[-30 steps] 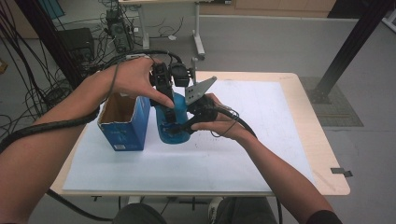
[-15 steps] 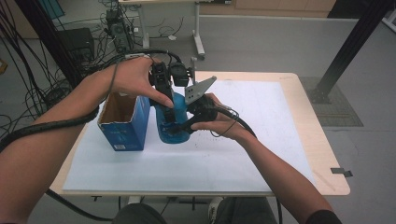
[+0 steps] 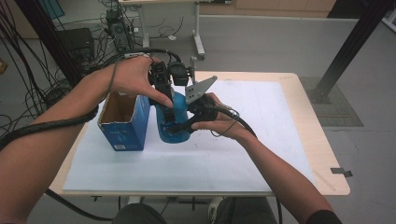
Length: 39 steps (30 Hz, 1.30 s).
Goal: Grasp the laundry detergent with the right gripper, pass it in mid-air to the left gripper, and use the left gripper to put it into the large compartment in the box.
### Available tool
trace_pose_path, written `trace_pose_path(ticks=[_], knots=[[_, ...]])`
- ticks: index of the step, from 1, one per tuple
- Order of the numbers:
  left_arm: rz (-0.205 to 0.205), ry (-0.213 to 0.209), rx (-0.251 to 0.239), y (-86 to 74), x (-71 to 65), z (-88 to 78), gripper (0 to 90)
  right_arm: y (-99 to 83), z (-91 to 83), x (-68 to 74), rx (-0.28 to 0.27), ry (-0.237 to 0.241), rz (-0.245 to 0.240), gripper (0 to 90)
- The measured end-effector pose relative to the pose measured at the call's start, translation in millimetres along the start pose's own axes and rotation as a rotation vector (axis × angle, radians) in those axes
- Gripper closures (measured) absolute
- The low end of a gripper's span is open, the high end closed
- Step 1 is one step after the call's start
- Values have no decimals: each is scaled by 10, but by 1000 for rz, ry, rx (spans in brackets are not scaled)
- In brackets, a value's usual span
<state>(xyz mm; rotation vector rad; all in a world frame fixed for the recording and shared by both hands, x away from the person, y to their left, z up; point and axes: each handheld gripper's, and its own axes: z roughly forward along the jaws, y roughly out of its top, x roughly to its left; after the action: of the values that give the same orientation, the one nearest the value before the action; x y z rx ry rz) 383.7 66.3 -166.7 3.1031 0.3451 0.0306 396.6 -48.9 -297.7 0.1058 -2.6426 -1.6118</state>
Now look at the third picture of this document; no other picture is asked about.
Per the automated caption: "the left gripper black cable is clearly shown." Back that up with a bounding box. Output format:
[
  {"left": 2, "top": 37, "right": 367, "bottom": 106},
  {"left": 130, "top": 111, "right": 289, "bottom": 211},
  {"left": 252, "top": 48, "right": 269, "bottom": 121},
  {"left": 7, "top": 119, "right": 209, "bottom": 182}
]
[{"left": 0, "top": 48, "right": 183, "bottom": 222}]

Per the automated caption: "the black metal stand post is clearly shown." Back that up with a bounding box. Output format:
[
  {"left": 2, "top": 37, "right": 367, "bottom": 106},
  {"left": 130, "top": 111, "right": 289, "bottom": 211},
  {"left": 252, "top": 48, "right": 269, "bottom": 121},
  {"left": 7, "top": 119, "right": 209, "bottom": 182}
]
[{"left": 13, "top": 0, "right": 83, "bottom": 90}]

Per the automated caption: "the bundle of black floor cables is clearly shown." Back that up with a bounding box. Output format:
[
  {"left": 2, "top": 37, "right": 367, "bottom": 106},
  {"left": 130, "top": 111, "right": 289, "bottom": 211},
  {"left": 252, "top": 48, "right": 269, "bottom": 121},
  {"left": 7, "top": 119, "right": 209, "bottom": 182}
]
[{"left": 0, "top": 0, "right": 108, "bottom": 132}]

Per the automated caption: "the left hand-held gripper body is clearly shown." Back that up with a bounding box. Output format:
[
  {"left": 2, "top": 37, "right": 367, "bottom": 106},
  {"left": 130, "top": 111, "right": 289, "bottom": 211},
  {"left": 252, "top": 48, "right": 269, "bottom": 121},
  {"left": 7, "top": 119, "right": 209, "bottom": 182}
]
[{"left": 148, "top": 55, "right": 196, "bottom": 92}]

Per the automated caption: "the person's left hand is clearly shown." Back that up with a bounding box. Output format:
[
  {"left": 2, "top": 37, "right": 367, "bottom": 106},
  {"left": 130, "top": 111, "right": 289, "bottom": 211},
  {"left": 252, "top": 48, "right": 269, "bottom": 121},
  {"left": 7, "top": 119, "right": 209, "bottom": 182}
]
[{"left": 108, "top": 55, "right": 175, "bottom": 109}]

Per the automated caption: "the blue cardboard box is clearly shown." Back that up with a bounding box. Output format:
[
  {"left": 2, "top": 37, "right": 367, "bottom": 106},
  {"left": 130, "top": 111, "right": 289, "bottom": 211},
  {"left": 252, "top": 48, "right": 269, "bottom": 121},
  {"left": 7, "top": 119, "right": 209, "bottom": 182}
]
[{"left": 96, "top": 91, "right": 151, "bottom": 152}]

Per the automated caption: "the wooden cabinet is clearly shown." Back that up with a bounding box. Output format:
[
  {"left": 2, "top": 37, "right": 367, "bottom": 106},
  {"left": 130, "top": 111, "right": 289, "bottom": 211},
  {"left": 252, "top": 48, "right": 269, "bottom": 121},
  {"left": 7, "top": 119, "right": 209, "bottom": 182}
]
[{"left": 199, "top": 0, "right": 338, "bottom": 19}]

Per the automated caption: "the white desk frame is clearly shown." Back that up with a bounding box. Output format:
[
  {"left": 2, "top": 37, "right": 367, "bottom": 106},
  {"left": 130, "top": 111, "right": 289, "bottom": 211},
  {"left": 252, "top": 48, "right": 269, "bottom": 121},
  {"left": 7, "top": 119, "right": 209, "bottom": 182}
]
[{"left": 118, "top": 0, "right": 233, "bottom": 62}]

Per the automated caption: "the white frame edge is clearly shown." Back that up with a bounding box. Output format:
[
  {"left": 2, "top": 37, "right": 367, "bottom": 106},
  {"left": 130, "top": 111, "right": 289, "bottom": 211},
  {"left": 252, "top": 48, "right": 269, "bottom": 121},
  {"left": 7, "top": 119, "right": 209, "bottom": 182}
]
[{"left": 382, "top": 10, "right": 396, "bottom": 34}]

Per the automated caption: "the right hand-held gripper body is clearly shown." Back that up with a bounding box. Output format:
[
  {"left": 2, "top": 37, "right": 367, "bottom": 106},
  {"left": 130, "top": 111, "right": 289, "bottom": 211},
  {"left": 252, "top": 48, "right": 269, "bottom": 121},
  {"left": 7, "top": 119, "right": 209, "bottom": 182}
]
[{"left": 178, "top": 75, "right": 219, "bottom": 133}]

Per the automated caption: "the person's white shoe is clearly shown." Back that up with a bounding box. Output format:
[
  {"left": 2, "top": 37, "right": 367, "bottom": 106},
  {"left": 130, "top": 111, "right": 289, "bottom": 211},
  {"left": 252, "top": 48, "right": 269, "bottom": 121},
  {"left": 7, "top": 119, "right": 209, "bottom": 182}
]
[{"left": 207, "top": 196, "right": 225, "bottom": 224}]

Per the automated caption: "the person's leg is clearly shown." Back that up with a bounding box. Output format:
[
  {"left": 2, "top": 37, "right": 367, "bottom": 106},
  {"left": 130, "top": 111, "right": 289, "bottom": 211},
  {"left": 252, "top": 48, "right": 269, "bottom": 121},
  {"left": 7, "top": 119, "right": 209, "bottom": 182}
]
[
  {"left": 111, "top": 203, "right": 169, "bottom": 224},
  {"left": 218, "top": 196, "right": 278, "bottom": 224}
]

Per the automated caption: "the white paper sheet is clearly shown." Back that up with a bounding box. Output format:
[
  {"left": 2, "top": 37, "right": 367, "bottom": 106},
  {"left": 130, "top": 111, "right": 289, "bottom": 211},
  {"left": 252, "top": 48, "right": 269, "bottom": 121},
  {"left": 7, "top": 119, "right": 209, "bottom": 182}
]
[{"left": 62, "top": 78, "right": 316, "bottom": 193}]

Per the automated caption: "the black computer tower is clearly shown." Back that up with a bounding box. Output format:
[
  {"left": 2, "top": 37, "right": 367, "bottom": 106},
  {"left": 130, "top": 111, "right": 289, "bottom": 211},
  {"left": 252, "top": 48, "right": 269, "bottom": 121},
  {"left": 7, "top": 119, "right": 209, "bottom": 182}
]
[{"left": 106, "top": 8, "right": 134, "bottom": 54}]

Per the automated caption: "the black metal post with base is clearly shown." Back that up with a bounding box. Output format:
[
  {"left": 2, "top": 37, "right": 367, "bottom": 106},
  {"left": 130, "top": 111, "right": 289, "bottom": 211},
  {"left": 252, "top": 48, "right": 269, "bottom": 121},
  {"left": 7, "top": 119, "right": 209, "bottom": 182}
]
[{"left": 306, "top": 0, "right": 396, "bottom": 105}]

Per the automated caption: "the person's left leg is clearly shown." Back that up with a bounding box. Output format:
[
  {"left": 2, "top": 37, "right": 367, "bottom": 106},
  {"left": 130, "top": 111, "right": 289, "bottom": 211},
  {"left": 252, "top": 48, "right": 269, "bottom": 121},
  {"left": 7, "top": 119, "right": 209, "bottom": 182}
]
[{"left": 111, "top": 203, "right": 169, "bottom": 224}]

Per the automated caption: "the teal panel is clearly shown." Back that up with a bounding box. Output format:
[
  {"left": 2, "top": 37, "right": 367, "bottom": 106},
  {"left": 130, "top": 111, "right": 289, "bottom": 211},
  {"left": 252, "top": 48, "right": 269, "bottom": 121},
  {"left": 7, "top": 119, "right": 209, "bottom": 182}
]
[{"left": 36, "top": 0, "right": 66, "bottom": 20}]

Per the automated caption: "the black box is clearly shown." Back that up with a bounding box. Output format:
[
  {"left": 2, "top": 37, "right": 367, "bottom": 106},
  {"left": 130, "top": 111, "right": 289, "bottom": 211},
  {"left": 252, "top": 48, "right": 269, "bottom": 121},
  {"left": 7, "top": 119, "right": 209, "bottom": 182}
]
[{"left": 57, "top": 27, "right": 96, "bottom": 63}]

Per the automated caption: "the grey tape piece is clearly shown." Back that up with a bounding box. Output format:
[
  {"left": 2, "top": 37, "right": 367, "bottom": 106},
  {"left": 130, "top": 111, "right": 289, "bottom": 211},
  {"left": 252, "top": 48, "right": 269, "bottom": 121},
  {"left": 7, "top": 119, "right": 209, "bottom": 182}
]
[{"left": 330, "top": 167, "right": 354, "bottom": 178}]

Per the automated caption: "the person's right leg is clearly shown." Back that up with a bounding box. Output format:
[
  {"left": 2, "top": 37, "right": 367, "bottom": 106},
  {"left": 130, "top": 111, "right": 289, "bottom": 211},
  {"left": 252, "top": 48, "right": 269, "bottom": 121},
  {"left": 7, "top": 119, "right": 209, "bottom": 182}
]
[{"left": 218, "top": 196, "right": 278, "bottom": 224}]

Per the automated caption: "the person's right hand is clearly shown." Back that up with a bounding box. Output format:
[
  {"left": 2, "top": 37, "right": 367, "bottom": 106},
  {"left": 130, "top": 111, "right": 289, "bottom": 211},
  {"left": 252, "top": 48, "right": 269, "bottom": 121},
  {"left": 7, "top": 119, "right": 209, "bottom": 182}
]
[{"left": 190, "top": 91, "right": 250, "bottom": 141}]

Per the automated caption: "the blue plastic bottle white cap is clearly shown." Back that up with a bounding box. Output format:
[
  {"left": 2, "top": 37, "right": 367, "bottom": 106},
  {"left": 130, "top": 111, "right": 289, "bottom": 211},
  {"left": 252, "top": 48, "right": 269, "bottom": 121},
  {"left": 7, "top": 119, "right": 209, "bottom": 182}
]
[{"left": 154, "top": 91, "right": 192, "bottom": 145}]

